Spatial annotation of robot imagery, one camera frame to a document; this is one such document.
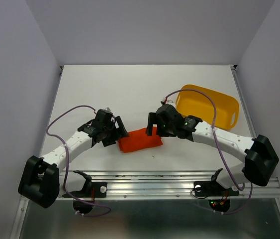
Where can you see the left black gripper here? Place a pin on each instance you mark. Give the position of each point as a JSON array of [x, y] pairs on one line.
[[108, 141]]

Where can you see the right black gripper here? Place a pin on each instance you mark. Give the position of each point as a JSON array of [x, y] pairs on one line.
[[153, 118]]

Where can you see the orange t shirt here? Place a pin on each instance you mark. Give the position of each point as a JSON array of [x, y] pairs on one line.
[[139, 140]]

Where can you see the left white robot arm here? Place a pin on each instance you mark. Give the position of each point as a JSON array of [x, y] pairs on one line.
[[46, 178]]

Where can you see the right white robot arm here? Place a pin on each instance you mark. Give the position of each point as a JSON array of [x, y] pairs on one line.
[[257, 156]]

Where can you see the yellow plastic basket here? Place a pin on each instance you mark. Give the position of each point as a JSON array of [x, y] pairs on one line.
[[197, 101]]

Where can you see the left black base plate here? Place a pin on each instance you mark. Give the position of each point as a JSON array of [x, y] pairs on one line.
[[90, 190]]

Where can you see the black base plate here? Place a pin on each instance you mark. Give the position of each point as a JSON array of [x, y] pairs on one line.
[[211, 189], [90, 190]]

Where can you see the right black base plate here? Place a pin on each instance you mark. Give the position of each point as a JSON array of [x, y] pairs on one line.
[[211, 189]]

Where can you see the aluminium rail frame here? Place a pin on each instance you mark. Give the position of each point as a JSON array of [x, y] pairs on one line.
[[149, 192]]

